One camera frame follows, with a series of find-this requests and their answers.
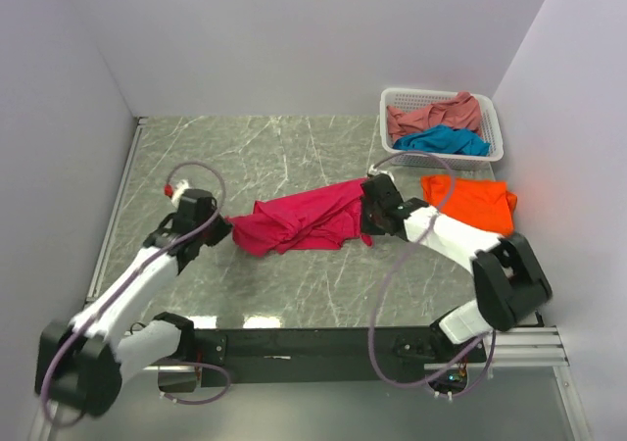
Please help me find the magenta pink t-shirt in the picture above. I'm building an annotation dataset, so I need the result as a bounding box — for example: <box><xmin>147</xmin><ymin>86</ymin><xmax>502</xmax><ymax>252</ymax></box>
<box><xmin>227</xmin><ymin>178</ymin><xmax>373</xmax><ymax>258</ymax></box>

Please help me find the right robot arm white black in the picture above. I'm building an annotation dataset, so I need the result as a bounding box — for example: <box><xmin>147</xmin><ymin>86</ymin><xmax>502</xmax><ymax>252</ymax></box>
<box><xmin>362</xmin><ymin>173</ymin><xmax>553</xmax><ymax>362</ymax></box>

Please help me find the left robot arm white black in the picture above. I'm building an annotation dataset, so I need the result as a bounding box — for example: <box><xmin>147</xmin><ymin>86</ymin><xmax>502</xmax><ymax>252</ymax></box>
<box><xmin>34</xmin><ymin>188</ymin><xmax>230</xmax><ymax>417</ymax></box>

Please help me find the blue t-shirt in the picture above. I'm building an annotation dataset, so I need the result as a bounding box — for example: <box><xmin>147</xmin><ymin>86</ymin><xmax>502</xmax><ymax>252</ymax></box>
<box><xmin>393</xmin><ymin>124</ymin><xmax>491</xmax><ymax>157</ymax></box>

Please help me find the folded orange t-shirt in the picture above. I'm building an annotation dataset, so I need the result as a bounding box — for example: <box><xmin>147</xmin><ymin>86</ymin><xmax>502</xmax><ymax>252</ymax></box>
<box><xmin>420</xmin><ymin>174</ymin><xmax>517</xmax><ymax>236</ymax></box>

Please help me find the white plastic laundry basket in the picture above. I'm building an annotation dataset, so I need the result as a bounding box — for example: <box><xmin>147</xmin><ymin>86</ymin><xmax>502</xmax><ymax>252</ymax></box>
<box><xmin>379</xmin><ymin>87</ymin><xmax>504</xmax><ymax>171</ymax></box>

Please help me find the salmon pink t-shirt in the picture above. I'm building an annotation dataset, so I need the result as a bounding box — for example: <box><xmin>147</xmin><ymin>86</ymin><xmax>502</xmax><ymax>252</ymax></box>
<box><xmin>386</xmin><ymin>91</ymin><xmax>482</xmax><ymax>141</ymax></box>

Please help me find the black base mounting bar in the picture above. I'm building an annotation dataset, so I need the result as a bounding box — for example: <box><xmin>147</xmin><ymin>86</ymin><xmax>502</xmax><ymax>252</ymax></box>
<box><xmin>169</xmin><ymin>326</ymin><xmax>487</xmax><ymax>388</ymax></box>

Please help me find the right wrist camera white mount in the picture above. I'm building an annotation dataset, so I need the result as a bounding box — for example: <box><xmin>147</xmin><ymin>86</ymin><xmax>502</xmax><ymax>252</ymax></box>
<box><xmin>366</xmin><ymin>165</ymin><xmax>394</xmax><ymax>179</ymax></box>

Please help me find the aluminium frame rail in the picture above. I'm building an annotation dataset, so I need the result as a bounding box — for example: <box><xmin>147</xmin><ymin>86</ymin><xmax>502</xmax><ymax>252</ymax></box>
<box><xmin>29</xmin><ymin>327</ymin><xmax>591</xmax><ymax>440</ymax></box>

